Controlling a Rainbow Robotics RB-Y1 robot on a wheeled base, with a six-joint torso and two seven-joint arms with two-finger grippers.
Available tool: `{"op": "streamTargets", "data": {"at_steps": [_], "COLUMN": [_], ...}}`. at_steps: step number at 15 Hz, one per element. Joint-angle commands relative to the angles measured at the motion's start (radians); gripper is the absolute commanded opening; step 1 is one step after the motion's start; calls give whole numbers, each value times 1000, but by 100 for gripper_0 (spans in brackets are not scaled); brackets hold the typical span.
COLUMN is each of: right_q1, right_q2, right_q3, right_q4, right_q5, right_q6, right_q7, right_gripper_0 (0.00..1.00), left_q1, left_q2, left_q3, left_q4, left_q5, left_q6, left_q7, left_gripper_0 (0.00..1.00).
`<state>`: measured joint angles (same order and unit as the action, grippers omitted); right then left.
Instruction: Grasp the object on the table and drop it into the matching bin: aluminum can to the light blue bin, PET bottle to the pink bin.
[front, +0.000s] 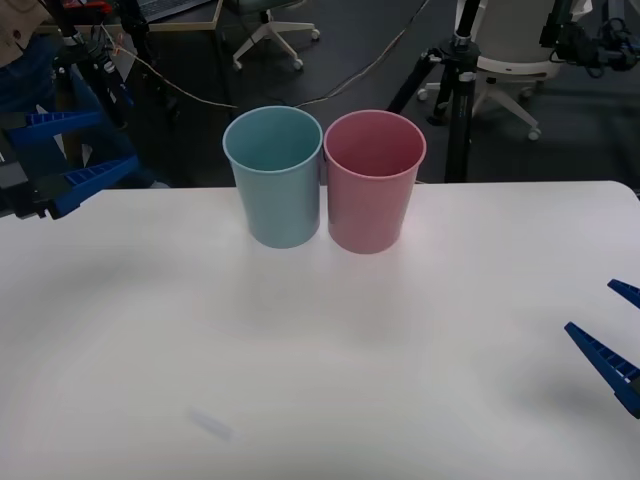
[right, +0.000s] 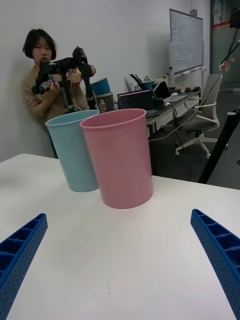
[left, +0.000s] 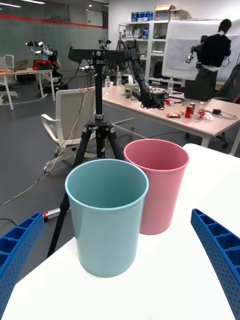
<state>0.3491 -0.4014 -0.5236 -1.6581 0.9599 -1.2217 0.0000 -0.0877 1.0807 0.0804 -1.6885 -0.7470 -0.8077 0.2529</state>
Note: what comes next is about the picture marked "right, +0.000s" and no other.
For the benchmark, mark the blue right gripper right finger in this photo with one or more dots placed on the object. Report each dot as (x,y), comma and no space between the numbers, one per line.
(220,252)

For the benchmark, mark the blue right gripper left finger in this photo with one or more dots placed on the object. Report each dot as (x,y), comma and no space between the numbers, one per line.
(20,257)

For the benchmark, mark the black hand-held control arm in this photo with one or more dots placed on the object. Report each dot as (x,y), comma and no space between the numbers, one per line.
(66,65)

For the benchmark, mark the person's right hand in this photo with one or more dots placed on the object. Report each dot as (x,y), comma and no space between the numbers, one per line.
(54,86)

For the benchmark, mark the person's left hand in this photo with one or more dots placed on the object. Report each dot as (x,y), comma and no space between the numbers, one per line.
(75,79)

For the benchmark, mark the black tripod leg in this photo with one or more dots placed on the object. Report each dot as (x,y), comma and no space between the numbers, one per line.
(220,147)

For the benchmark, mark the pale blue plastic bin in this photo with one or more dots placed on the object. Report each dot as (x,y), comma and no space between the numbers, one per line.
(72,155)

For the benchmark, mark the grey office chair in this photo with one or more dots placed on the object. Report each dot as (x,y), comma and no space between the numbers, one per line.
(205,117)

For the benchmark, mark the pink plastic bin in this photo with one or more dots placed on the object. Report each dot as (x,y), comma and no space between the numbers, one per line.
(120,160)

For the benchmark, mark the person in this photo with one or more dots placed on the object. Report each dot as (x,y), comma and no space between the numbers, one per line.
(37,100)

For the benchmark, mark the dark office desk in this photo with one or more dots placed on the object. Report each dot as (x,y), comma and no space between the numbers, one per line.
(175,100)

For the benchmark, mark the open black laptop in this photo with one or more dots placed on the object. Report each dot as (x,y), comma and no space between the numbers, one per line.
(136,101)
(162,91)

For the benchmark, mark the olive green plastic bin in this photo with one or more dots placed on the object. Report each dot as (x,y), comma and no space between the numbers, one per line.
(108,101)

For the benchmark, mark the white whiteboard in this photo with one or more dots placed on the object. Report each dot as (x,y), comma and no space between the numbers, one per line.
(186,42)

